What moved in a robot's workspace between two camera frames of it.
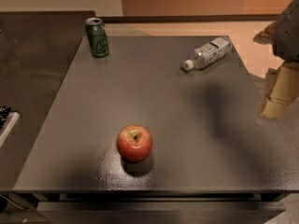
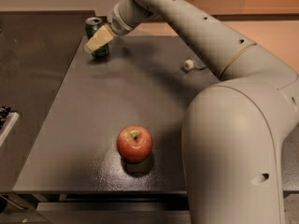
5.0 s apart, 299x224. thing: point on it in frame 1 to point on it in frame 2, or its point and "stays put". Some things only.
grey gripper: (287, 35) to (119, 22)
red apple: (135, 143) stays put
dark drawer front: (157, 212) stays put
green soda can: (97, 36) stays put
